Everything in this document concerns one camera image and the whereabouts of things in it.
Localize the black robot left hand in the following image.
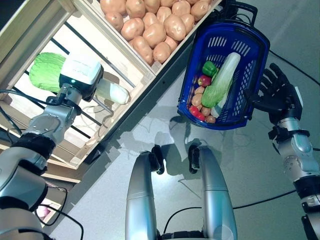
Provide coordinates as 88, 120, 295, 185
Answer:
59, 56, 104, 102

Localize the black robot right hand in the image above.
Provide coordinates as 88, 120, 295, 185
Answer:
243, 62, 305, 125

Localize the blue plastic shopping basket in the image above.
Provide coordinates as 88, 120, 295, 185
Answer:
176, 23, 271, 131

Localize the wooden display stand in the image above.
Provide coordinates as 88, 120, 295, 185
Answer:
0, 0, 201, 228

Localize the green bell pepper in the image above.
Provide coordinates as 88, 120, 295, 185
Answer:
202, 61, 218, 77

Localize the red apple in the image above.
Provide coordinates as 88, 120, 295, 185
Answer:
197, 74, 213, 88

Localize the silver robot left leg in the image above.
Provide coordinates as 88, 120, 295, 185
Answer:
124, 144, 166, 240

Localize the black robot waist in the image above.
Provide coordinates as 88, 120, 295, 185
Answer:
157, 231, 205, 240

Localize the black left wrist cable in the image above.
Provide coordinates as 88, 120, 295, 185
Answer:
0, 88, 63, 137

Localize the black basket handle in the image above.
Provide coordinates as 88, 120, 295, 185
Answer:
219, 0, 259, 28

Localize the black tether cable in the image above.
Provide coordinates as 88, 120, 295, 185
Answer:
37, 186, 85, 240

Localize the black waist cable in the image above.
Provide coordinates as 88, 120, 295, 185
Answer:
164, 206, 203, 233

